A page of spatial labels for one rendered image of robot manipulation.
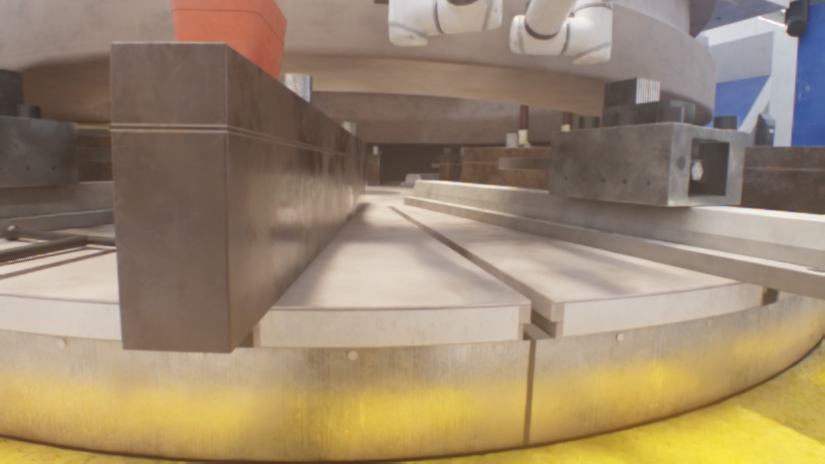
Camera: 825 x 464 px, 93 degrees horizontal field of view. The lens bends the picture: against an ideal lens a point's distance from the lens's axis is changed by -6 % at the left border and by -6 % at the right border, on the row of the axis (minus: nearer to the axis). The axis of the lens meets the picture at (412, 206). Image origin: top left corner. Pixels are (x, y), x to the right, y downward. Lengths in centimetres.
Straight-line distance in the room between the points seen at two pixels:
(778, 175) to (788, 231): 123
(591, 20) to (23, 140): 166
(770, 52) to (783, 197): 477
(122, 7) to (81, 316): 95
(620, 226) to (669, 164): 28
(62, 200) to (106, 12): 69
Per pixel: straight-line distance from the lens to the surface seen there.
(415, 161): 754
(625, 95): 149
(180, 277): 58
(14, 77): 188
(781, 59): 722
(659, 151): 125
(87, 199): 192
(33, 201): 184
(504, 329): 80
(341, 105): 581
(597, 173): 137
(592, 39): 111
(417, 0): 94
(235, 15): 70
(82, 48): 165
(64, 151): 179
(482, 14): 89
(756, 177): 242
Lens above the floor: 55
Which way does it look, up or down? 5 degrees down
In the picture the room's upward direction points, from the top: 1 degrees clockwise
